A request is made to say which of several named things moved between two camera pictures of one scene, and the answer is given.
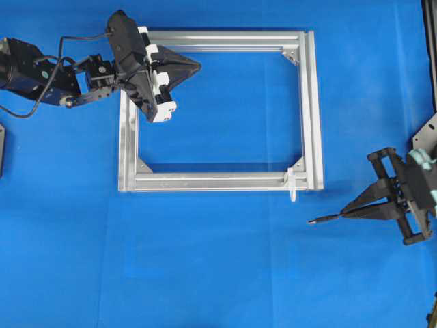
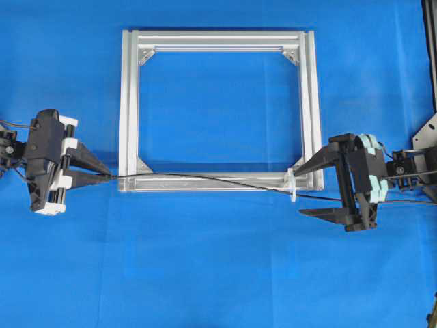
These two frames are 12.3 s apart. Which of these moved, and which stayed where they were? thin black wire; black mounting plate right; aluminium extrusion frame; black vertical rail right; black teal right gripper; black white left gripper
Moved: black teal right gripper; black white left gripper; thin black wire
Stayed: black mounting plate right; aluminium extrusion frame; black vertical rail right
